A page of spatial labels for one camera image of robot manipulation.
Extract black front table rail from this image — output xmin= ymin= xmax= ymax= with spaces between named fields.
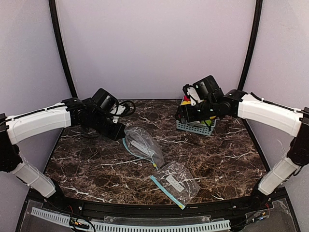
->
xmin=40 ymin=182 xmax=276 ymax=225

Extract red apple back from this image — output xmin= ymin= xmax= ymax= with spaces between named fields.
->
xmin=183 ymin=96 xmax=191 ymax=102

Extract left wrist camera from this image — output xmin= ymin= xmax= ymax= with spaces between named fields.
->
xmin=110 ymin=100 xmax=136 ymax=124

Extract light blue plastic basket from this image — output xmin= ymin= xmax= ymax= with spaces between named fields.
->
xmin=176 ymin=116 xmax=217 ymax=136

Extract black right frame post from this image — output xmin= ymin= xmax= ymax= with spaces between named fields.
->
xmin=237 ymin=0 xmax=263 ymax=90

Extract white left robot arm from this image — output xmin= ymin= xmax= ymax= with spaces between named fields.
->
xmin=0 ymin=88 xmax=130 ymax=198

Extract black frame post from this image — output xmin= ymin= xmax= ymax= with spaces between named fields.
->
xmin=48 ymin=0 xmax=78 ymax=98
xmin=237 ymin=0 xmax=263 ymax=90

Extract black left frame post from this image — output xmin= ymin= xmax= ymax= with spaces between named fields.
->
xmin=48 ymin=0 xmax=78 ymax=98

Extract white slotted cable duct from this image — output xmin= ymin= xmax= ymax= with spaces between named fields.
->
xmin=30 ymin=207 xmax=231 ymax=232

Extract yellow apple front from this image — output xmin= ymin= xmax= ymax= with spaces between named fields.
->
xmin=181 ymin=101 xmax=191 ymax=105

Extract clear zip bag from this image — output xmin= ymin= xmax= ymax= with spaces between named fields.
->
xmin=122 ymin=127 xmax=164 ymax=170
xmin=150 ymin=161 xmax=200 ymax=210

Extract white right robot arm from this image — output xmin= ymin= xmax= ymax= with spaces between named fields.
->
xmin=175 ymin=75 xmax=309 ymax=199

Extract green lime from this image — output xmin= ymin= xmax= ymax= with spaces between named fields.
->
xmin=200 ymin=117 xmax=215 ymax=126

